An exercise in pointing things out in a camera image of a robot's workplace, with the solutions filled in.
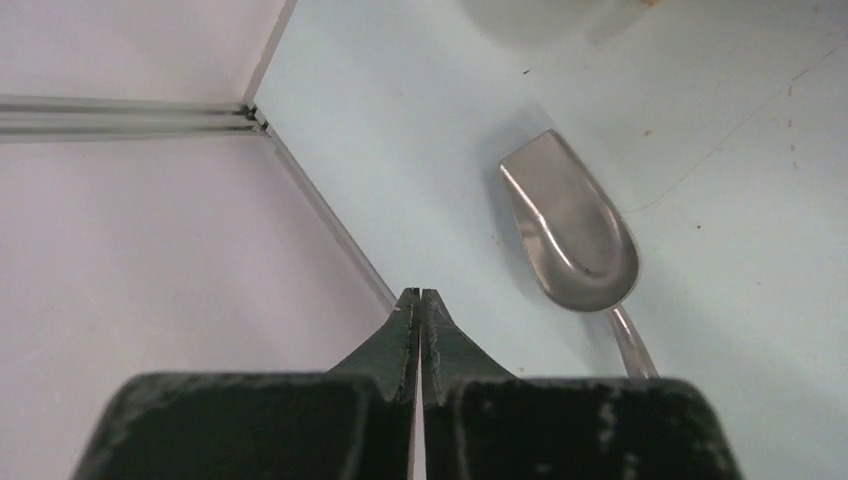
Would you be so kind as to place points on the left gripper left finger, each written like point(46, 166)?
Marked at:
point(354, 421)

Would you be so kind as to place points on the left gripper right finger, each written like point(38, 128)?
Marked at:
point(482, 422)

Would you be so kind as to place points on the metal food scoop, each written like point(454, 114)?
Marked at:
point(581, 251)

